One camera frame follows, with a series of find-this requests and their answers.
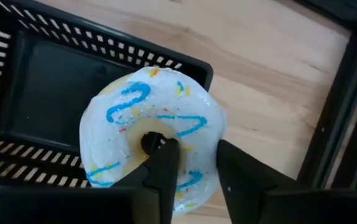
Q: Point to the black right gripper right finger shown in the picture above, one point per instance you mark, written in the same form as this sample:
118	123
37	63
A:
243	186

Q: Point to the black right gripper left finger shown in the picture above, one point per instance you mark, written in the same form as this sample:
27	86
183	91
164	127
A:
169	174

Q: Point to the white iced donut blue squiggles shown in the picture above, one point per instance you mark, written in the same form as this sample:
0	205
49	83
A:
110	146

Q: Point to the black plastic slotted basket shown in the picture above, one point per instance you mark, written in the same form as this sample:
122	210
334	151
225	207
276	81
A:
57	93

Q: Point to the black aluminium table frame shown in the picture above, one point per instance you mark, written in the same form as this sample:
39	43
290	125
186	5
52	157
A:
343	93

